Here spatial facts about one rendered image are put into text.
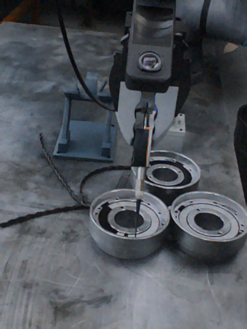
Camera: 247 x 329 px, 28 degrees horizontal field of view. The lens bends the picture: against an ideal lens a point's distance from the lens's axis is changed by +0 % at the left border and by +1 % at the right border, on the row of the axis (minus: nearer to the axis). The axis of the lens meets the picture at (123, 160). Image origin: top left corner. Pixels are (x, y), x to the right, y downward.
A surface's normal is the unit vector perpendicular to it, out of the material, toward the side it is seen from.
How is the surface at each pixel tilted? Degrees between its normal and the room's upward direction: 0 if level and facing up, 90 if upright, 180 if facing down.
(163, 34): 31
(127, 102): 90
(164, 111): 90
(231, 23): 98
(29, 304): 0
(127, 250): 90
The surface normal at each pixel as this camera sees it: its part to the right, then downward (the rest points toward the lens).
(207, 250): -0.18, 0.51
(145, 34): 0.04, -0.45
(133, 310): 0.08, -0.84
